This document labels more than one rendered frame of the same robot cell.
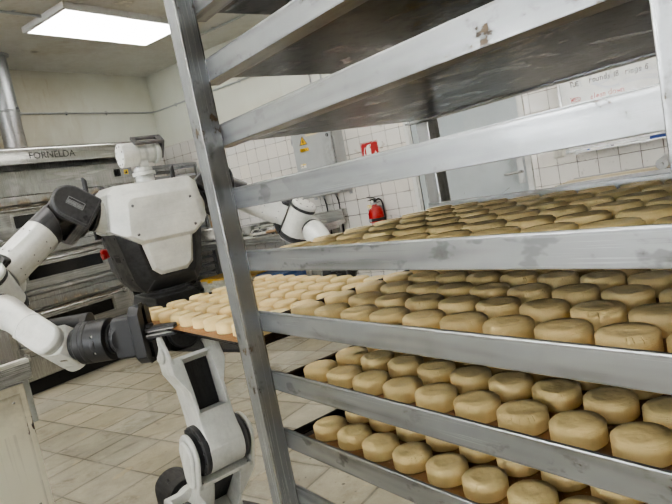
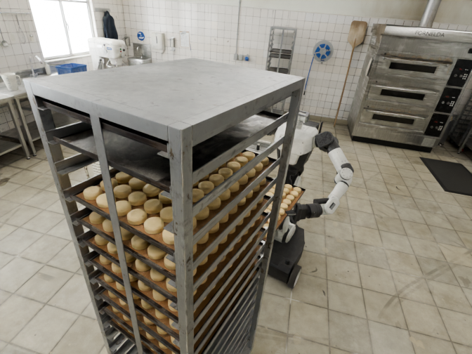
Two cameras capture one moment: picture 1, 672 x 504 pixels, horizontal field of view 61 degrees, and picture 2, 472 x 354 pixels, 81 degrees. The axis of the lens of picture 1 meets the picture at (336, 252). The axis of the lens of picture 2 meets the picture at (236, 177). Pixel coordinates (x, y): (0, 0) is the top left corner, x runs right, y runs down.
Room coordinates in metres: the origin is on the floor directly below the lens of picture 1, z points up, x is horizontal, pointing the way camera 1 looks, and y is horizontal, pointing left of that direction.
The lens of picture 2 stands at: (0.52, -1.03, 1.99)
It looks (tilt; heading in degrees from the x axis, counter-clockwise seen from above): 31 degrees down; 66
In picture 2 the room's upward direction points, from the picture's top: 5 degrees clockwise
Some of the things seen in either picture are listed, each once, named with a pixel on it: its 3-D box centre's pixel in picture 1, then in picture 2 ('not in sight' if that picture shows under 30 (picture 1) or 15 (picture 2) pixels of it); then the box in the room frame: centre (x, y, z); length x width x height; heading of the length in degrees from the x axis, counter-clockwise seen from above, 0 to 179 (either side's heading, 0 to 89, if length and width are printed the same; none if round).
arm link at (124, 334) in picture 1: (121, 336); not in sight; (1.18, 0.47, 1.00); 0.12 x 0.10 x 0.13; 82
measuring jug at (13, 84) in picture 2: not in sight; (12, 81); (-0.77, 3.59, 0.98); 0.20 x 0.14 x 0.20; 4
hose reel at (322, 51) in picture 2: not in sight; (318, 69); (4.46, 3.96, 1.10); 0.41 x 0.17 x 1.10; 144
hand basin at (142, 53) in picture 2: not in sight; (142, 57); (1.16, 6.24, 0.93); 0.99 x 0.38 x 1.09; 144
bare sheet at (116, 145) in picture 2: not in sight; (188, 126); (0.71, -0.22, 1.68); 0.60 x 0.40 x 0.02; 37
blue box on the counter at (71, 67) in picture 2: not in sight; (72, 69); (-0.15, 4.61, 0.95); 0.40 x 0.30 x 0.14; 57
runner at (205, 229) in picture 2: not in sight; (239, 192); (0.84, -0.37, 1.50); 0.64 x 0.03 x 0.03; 37
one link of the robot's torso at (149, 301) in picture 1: (164, 316); (292, 171); (1.72, 0.55, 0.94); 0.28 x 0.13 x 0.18; 37
